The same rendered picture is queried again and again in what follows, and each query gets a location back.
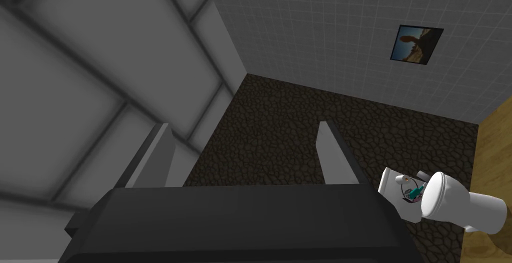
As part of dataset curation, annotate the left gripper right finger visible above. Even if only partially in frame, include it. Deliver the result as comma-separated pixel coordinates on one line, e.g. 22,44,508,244
315,120,370,186

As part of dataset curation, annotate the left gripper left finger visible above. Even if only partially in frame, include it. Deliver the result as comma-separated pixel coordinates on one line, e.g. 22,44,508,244
114,122,177,189

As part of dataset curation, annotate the white toilet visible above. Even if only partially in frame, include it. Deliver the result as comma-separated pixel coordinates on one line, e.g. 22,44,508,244
377,166,508,235

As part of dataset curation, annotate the framed landscape picture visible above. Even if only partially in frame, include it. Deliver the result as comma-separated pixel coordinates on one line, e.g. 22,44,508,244
389,24,445,66

